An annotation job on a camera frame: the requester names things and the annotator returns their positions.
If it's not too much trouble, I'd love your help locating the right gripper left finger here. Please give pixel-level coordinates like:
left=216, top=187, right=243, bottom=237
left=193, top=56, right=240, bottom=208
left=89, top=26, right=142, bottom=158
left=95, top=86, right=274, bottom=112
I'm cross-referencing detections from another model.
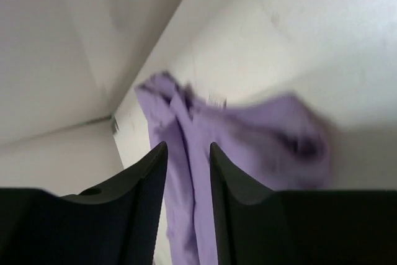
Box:
left=1, top=142, right=168, bottom=264

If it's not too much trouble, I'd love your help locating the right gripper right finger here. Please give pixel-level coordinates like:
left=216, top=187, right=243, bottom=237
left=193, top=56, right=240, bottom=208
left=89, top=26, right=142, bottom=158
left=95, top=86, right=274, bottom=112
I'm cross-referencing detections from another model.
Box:
left=210, top=144, right=396, bottom=264

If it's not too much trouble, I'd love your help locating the purple t shirt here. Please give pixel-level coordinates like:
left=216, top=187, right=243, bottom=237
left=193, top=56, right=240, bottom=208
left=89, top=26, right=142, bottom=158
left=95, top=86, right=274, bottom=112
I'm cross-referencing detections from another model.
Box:
left=135, top=73, right=331, bottom=264

